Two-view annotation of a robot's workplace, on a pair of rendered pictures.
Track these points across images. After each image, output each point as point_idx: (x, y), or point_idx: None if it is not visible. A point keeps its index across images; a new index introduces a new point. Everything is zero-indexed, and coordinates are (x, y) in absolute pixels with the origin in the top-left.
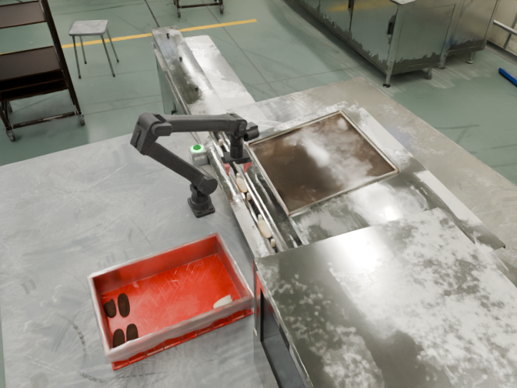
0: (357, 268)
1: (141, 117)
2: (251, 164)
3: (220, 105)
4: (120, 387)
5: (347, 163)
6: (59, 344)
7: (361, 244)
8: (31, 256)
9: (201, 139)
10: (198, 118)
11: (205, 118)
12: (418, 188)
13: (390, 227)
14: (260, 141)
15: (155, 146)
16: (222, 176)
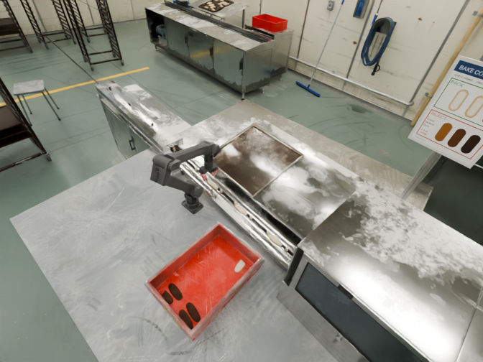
0: (355, 230)
1: (156, 159)
2: None
3: (175, 133)
4: (203, 350)
5: (272, 156)
6: (142, 338)
7: (348, 214)
8: (84, 279)
9: None
10: (190, 151)
11: (194, 149)
12: (318, 164)
13: (354, 198)
14: None
15: (169, 177)
16: (198, 182)
